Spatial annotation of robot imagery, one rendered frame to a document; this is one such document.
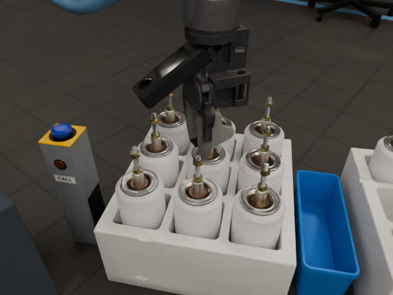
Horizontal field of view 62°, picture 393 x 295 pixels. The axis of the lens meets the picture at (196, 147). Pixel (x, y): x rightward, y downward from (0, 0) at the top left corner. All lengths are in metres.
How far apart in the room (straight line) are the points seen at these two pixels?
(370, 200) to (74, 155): 0.63
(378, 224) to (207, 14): 0.54
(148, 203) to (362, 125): 0.99
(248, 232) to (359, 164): 0.38
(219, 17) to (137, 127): 0.89
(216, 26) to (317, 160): 0.81
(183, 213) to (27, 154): 0.76
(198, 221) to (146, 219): 0.11
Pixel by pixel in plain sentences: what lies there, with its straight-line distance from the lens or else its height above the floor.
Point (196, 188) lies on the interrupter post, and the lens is 0.62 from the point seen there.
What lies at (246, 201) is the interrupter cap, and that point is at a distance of 0.62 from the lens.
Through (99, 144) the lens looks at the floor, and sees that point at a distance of 1.22.
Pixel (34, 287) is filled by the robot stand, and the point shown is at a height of 0.09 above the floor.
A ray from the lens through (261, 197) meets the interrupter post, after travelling 0.61.
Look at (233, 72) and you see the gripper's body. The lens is 0.49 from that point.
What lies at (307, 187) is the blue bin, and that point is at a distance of 0.95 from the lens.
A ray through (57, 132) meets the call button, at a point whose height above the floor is 0.33.
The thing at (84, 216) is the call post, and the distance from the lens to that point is 0.82.
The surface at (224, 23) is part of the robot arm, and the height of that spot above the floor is 0.57.
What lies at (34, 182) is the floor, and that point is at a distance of 1.13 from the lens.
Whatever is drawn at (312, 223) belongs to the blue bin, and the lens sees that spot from 0.96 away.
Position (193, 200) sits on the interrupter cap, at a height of 0.25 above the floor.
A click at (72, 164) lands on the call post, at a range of 0.71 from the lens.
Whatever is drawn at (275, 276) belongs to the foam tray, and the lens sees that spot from 0.68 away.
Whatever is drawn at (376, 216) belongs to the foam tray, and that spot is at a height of 0.18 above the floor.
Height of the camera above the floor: 0.70
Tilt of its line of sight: 37 degrees down
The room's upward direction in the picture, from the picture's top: straight up
